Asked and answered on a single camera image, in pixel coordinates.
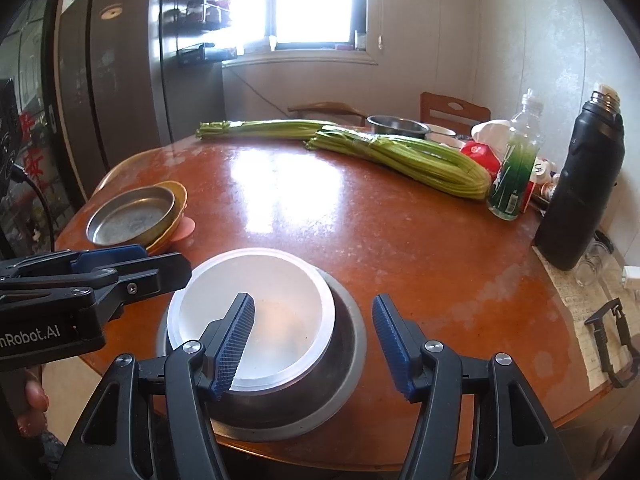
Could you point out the red package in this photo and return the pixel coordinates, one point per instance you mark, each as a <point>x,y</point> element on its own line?
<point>480,155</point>

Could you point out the person's left hand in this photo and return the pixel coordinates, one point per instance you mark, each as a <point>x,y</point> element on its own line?
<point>36,397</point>

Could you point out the clear plastic bottle green label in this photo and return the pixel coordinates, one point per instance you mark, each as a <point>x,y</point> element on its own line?
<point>515,170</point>

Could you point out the large steel bowl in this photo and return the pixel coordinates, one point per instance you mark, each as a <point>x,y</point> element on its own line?
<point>345,350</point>

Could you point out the yellow shell-shaped plate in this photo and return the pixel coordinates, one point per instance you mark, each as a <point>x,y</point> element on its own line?
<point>177,200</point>

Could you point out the small white bottle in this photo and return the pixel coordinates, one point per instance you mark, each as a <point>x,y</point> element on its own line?
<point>545,170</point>

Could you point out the curved wooden chair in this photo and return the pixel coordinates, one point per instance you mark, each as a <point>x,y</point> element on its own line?
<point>325,107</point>

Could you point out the glass jar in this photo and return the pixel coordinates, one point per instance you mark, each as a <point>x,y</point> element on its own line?
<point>592,265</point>

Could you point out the black clip tool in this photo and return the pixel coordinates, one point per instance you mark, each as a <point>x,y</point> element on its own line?
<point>600,317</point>

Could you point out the wooden chair with cutout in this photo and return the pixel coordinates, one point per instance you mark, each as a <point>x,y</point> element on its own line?
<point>450,105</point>

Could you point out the shallow round steel plate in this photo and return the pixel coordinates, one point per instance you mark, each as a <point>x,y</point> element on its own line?
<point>130,217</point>

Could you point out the grey refrigerator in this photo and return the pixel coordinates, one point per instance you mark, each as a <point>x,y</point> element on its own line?
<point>125,85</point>

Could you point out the pink plate with ears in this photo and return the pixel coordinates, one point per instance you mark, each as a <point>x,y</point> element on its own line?
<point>186,227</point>

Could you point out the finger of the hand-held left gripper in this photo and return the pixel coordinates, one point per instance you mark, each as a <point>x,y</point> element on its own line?
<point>150,275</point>
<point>110,255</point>

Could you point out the black thermos flask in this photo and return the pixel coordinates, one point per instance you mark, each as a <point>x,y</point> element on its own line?
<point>580,185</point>

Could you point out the glass door cabinet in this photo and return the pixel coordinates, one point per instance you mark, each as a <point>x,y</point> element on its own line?
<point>35,110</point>

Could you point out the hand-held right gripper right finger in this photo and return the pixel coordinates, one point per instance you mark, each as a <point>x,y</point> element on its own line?
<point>392,345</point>

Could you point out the green celery bundle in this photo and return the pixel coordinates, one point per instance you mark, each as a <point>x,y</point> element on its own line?
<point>270,129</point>
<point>410,157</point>

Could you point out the white plastic bag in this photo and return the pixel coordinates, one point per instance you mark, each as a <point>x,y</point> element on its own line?
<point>492,130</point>

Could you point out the bright window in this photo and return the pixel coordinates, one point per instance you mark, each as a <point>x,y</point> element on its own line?
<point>310,5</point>

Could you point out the small steel bowl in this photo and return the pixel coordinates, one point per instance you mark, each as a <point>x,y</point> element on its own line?
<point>397,125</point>

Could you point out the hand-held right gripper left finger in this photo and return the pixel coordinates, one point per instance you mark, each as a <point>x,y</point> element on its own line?
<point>235,345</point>

